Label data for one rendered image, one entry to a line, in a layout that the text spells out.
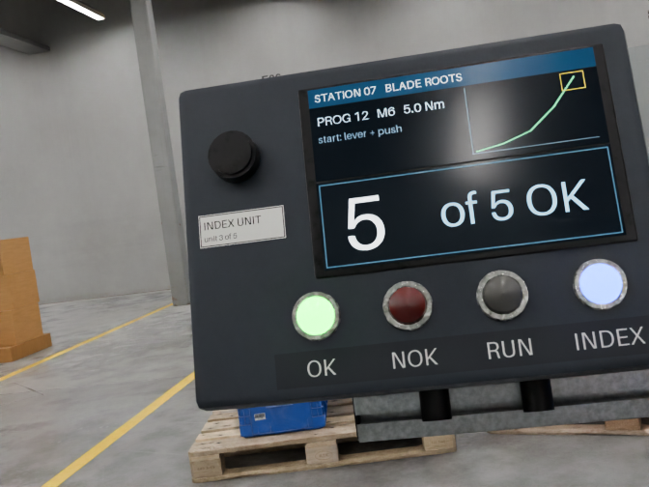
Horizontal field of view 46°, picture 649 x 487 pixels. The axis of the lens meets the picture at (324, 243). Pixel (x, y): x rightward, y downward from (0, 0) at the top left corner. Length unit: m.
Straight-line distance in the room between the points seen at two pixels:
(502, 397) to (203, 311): 0.19
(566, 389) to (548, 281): 0.09
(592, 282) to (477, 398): 0.11
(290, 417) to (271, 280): 3.21
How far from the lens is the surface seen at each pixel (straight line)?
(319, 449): 3.55
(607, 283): 0.42
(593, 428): 3.71
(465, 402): 0.49
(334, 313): 0.42
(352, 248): 0.42
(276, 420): 3.63
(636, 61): 6.54
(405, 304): 0.41
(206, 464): 3.62
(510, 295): 0.41
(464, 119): 0.44
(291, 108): 0.45
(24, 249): 8.80
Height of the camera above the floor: 1.18
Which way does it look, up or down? 3 degrees down
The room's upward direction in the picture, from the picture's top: 8 degrees counter-clockwise
